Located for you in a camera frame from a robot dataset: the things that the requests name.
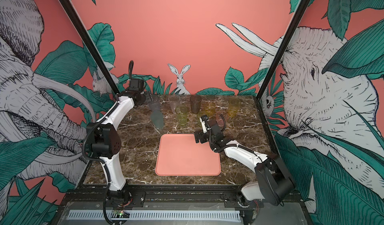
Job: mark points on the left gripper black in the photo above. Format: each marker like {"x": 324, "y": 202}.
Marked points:
{"x": 147, "y": 96}

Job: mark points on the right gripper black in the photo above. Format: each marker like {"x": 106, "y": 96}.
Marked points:
{"x": 197, "y": 134}

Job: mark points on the clear short glass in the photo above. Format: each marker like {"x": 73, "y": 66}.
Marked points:
{"x": 174, "y": 101}

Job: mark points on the pink square tray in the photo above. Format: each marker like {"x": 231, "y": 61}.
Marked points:
{"x": 180, "y": 155}

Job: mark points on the light green glass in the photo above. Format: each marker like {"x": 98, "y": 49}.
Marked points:
{"x": 202, "y": 113}
{"x": 182, "y": 112}

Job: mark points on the clear bluish tall glass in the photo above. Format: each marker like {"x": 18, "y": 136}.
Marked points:
{"x": 154, "y": 104}

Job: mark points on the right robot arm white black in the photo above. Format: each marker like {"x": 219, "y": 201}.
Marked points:
{"x": 273, "y": 179}

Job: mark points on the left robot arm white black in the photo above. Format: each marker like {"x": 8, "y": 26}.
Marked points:
{"x": 102, "y": 142}

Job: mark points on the pink glass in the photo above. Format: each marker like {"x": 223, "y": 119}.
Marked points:
{"x": 221, "y": 118}

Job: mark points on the frosted teal glass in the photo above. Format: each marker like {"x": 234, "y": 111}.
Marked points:
{"x": 157, "y": 118}

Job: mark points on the orange yellow glass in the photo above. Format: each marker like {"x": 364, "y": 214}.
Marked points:
{"x": 210, "y": 109}

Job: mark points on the tall yellow glass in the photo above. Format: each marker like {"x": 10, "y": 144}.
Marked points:
{"x": 233, "y": 106}

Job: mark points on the dark brown glass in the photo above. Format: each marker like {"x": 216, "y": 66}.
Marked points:
{"x": 195, "y": 101}

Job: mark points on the white perforated strip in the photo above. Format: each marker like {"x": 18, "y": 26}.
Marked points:
{"x": 138, "y": 215}

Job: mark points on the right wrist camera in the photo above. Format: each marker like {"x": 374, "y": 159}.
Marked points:
{"x": 205, "y": 123}

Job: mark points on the left black frame post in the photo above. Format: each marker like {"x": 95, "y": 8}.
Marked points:
{"x": 85, "y": 36}

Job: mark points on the black frame post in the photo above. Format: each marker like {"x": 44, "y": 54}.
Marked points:
{"x": 85, "y": 36}
{"x": 302, "y": 6}

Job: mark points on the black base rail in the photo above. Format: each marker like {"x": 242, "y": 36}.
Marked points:
{"x": 137, "y": 195}

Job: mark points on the right black frame post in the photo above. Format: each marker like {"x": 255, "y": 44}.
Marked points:
{"x": 302, "y": 6}

